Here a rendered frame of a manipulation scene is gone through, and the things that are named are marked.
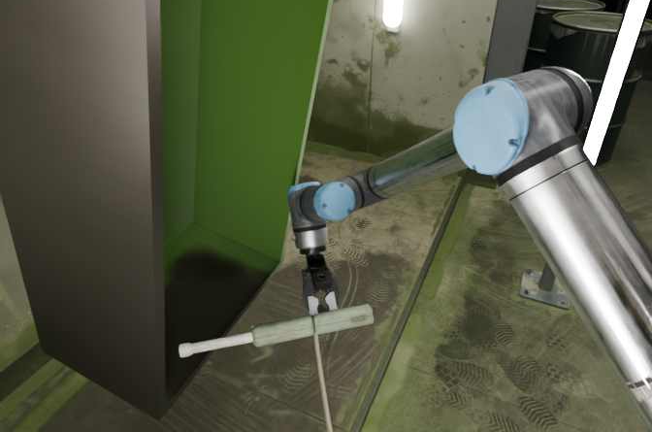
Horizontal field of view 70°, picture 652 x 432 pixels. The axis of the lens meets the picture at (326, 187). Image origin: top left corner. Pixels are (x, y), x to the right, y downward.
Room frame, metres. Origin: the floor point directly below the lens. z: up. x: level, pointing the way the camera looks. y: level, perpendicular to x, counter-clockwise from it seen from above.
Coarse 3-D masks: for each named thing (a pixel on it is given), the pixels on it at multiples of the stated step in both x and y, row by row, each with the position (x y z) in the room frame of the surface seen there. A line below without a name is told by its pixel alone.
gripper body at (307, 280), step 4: (316, 248) 0.96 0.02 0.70; (320, 248) 0.96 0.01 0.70; (324, 248) 0.97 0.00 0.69; (300, 252) 0.97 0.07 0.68; (304, 252) 0.96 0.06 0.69; (308, 252) 0.95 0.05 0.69; (312, 252) 0.95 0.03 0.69; (316, 252) 0.97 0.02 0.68; (308, 268) 0.97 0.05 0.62; (328, 268) 0.95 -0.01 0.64; (304, 272) 0.94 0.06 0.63; (308, 272) 0.93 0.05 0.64; (304, 276) 0.93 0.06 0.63; (308, 276) 0.92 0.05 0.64; (304, 280) 0.96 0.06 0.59; (308, 280) 0.91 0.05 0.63; (332, 280) 0.92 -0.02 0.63; (308, 284) 0.91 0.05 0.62; (312, 284) 0.91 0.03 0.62; (332, 284) 0.91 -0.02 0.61; (308, 288) 0.90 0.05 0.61; (312, 288) 0.90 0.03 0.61; (328, 288) 0.91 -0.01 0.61; (316, 292) 0.90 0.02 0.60
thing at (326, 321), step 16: (320, 304) 1.01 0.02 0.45; (368, 304) 0.90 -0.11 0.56; (288, 320) 0.83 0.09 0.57; (304, 320) 0.83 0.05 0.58; (320, 320) 0.83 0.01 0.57; (336, 320) 0.83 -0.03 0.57; (352, 320) 0.83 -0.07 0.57; (368, 320) 0.84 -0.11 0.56; (240, 336) 0.80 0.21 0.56; (256, 336) 0.79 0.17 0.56; (272, 336) 0.80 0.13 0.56; (288, 336) 0.80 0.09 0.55; (304, 336) 0.80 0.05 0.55; (192, 352) 0.76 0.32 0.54
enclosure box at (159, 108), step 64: (0, 0) 0.66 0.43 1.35; (64, 0) 0.61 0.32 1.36; (128, 0) 0.57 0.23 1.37; (192, 0) 1.23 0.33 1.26; (256, 0) 1.20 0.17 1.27; (320, 0) 1.13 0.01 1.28; (0, 64) 0.68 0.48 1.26; (64, 64) 0.63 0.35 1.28; (128, 64) 0.58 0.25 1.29; (192, 64) 1.25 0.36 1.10; (256, 64) 1.20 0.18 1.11; (0, 128) 0.70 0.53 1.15; (64, 128) 0.64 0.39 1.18; (128, 128) 0.59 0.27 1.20; (192, 128) 1.27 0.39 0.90; (256, 128) 1.21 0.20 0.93; (0, 192) 0.73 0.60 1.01; (64, 192) 0.66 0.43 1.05; (128, 192) 0.60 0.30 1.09; (192, 192) 1.30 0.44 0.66; (256, 192) 1.22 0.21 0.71; (64, 256) 0.68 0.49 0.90; (128, 256) 0.62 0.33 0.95; (192, 256) 1.16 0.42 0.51; (256, 256) 1.20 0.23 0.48; (64, 320) 0.71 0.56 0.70; (128, 320) 0.64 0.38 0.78; (192, 320) 0.92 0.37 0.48; (128, 384) 0.66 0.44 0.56
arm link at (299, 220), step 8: (296, 184) 1.04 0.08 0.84; (304, 184) 1.03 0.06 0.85; (312, 184) 1.04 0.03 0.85; (288, 192) 1.04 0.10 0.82; (296, 192) 1.02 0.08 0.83; (288, 200) 1.04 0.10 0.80; (296, 200) 1.01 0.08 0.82; (296, 208) 1.00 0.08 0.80; (296, 216) 1.00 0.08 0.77; (304, 216) 0.98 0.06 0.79; (296, 224) 0.99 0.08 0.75; (304, 224) 0.98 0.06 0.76; (312, 224) 0.98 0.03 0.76; (320, 224) 0.99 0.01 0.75; (296, 232) 0.98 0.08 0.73
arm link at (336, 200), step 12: (336, 180) 1.00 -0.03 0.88; (348, 180) 0.99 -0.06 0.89; (312, 192) 0.96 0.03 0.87; (324, 192) 0.92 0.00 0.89; (336, 192) 0.93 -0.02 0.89; (348, 192) 0.94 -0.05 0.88; (300, 204) 0.98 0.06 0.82; (312, 204) 0.93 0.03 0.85; (324, 204) 0.91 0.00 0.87; (336, 204) 0.91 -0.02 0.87; (348, 204) 0.93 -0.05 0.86; (360, 204) 0.96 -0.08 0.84; (312, 216) 0.95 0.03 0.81; (324, 216) 0.91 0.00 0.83; (336, 216) 0.90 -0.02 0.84
